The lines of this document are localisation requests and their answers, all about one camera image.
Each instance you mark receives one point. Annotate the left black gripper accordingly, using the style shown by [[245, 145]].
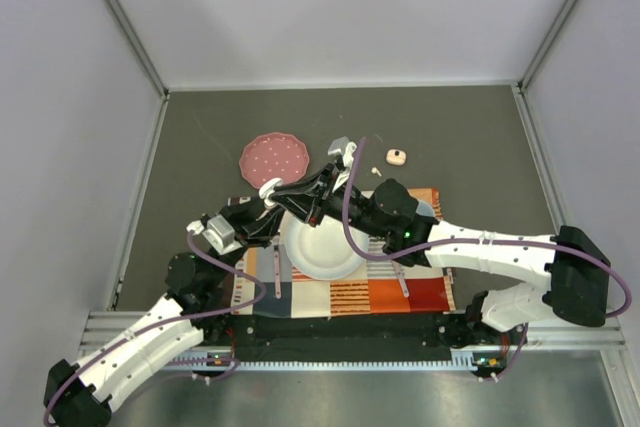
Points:
[[253, 229]]

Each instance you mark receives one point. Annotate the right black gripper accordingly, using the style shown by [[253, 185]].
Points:
[[302, 198]]

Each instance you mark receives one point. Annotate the white earbud charging case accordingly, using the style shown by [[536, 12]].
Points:
[[267, 190]]

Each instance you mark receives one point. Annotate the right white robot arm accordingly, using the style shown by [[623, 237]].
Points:
[[564, 275]]

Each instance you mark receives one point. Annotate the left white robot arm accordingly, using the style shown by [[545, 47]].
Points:
[[204, 286]]

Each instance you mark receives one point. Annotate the pink earbud charging case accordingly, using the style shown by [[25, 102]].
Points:
[[396, 157]]

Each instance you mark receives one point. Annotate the pink polka dot plate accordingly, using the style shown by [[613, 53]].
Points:
[[274, 155]]

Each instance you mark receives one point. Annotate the white ceramic plate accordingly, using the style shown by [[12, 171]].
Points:
[[321, 252]]

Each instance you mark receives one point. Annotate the orange patterned placemat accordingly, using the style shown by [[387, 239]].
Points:
[[372, 289]]

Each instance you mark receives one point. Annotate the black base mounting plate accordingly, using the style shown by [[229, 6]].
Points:
[[366, 338]]

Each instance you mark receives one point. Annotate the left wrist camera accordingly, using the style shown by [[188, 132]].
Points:
[[217, 231]]

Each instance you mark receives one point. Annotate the pink handled fork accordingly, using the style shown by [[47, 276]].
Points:
[[277, 272]]

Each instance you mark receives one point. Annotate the pink handled knife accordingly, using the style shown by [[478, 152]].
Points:
[[399, 272]]

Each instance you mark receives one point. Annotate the aluminium frame rail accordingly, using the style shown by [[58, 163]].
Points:
[[134, 42]]

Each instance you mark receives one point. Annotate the grey slotted cable duct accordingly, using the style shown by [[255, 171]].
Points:
[[210, 361]]

